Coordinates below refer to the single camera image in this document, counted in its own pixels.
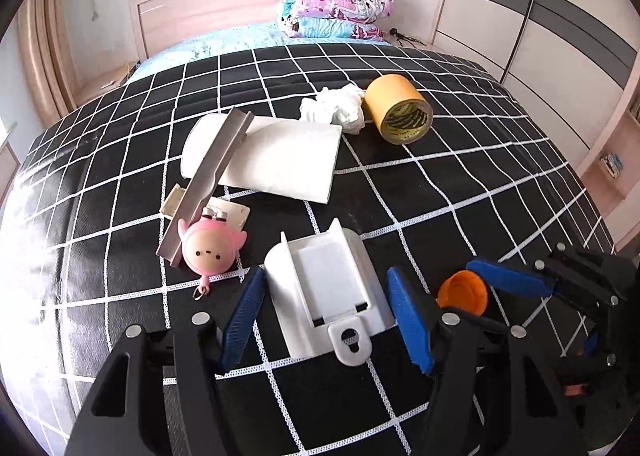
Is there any pink wooden shelf unit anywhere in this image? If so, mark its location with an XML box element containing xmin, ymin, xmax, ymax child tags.
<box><xmin>575</xmin><ymin>86</ymin><xmax>640</xmax><ymax>251</ymax></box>

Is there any white tissue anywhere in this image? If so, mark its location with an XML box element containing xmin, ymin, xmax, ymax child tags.
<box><xmin>300</xmin><ymin>83</ymin><xmax>367</xmax><ymax>135</ymax></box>

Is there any light blue folded quilt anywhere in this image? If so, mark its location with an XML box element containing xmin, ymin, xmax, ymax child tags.
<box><xmin>277</xmin><ymin>13</ymin><xmax>387</xmax><ymax>41</ymax></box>

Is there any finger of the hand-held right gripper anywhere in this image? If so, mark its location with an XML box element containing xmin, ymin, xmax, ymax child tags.
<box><xmin>466</xmin><ymin>243</ymin><xmax>631</xmax><ymax>310</ymax></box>
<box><xmin>582</xmin><ymin>305</ymin><xmax>627</xmax><ymax>378</ymax></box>

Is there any orange bottle cap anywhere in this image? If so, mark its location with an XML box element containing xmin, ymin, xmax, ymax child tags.
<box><xmin>436</xmin><ymin>270</ymin><xmax>488</xmax><ymax>317</ymax></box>

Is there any white plastic holder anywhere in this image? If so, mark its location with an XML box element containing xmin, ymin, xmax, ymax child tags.
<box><xmin>263</xmin><ymin>217</ymin><xmax>396</xmax><ymax>366</ymax></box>

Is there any small box on shelf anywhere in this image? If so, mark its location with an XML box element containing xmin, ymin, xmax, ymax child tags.
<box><xmin>600</xmin><ymin>153</ymin><xmax>626</xmax><ymax>179</ymax></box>

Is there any pink round toy keychain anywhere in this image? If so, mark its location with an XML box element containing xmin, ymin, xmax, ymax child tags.
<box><xmin>177</xmin><ymin>208</ymin><xmax>249</xmax><ymax>301</ymax></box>

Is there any yellow tape roll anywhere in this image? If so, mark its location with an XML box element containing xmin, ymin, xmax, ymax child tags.
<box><xmin>363</xmin><ymin>74</ymin><xmax>434</xmax><ymax>145</ymax></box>

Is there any wooden nightstand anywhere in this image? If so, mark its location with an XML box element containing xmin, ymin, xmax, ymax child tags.
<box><xmin>75</xmin><ymin>60</ymin><xmax>146</xmax><ymax>107</ymax></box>

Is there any black checked blanket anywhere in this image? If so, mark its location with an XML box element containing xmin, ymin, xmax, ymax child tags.
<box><xmin>0</xmin><ymin>43</ymin><xmax>618</xmax><ymax>456</ymax></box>

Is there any wooden bed headboard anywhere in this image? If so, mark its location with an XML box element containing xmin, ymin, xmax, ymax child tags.
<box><xmin>130</xmin><ymin>0</ymin><xmax>301</xmax><ymax>61</ymax></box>

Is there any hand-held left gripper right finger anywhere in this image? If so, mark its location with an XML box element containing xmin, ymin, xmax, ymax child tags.
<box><xmin>386</xmin><ymin>266</ymin><xmax>601</xmax><ymax>456</ymax></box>

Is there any light blue bed sheet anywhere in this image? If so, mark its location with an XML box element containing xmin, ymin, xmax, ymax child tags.
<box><xmin>127</xmin><ymin>20</ymin><xmax>396</xmax><ymax>82</ymax></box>

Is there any white grey sliding wardrobe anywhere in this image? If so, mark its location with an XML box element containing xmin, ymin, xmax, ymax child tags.
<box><xmin>432</xmin><ymin>0</ymin><xmax>640</xmax><ymax>92</ymax></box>

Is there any wooden door frame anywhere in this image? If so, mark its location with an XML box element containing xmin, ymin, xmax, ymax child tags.
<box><xmin>17</xmin><ymin>0</ymin><xmax>81</xmax><ymax>127</ymax></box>

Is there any black cable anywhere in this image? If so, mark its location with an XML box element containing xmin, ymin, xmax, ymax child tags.
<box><xmin>390</xmin><ymin>27</ymin><xmax>426</xmax><ymax>47</ymax></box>

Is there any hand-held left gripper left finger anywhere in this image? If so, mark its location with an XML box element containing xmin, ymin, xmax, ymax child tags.
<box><xmin>65</xmin><ymin>266</ymin><xmax>268</xmax><ymax>456</ymax></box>

